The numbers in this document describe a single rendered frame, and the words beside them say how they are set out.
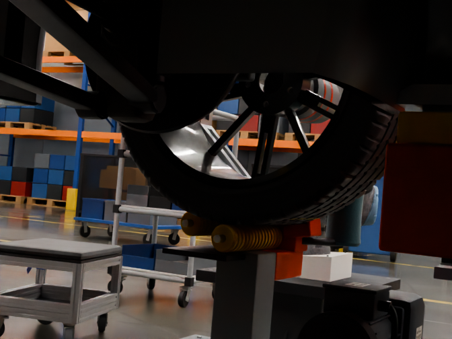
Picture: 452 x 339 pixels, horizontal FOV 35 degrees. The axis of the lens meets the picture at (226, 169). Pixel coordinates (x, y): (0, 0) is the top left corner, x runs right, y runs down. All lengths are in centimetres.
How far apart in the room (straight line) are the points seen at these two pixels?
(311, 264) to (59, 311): 90
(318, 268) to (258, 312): 105
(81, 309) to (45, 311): 12
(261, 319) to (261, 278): 9
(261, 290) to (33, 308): 121
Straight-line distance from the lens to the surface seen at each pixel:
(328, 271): 258
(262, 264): 155
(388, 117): 140
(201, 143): 173
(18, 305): 262
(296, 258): 172
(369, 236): 772
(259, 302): 156
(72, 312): 254
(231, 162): 178
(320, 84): 175
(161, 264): 369
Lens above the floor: 59
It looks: 2 degrees up
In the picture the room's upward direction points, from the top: 5 degrees clockwise
